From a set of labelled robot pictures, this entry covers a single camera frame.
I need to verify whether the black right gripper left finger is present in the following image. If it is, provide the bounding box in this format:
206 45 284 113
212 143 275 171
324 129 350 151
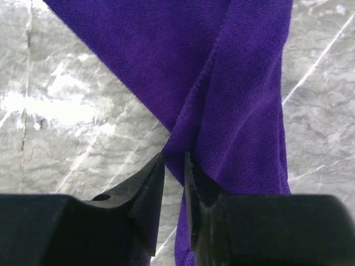
1 153 165 265

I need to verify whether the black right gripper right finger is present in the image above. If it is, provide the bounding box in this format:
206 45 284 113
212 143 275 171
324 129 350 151
185 154 354 265

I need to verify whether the purple towel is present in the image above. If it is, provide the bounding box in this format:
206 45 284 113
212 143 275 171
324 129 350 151
43 0 295 266

